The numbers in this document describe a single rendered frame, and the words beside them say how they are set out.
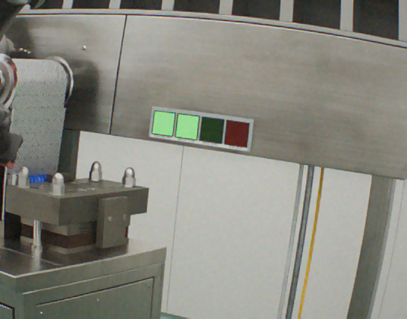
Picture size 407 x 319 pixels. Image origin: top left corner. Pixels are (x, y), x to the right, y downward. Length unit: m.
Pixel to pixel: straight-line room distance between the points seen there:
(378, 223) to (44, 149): 0.81
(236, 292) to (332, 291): 0.52
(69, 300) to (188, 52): 0.67
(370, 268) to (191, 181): 2.66
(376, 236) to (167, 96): 0.60
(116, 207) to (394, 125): 0.65
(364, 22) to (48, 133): 0.79
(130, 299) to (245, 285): 2.59
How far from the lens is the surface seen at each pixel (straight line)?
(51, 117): 2.25
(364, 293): 2.28
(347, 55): 2.09
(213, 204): 4.78
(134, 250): 2.21
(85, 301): 2.02
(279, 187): 4.65
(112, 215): 2.14
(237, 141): 2.17
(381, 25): 2.16
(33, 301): 1.83
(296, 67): 2.13
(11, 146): 2.05
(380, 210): 2.24
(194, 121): 2.22
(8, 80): 2.10
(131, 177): 2.29
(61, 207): 1.99
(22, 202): 2.04
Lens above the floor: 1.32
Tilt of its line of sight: 5 degrees down
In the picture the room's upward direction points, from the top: 6 degrees clockwise
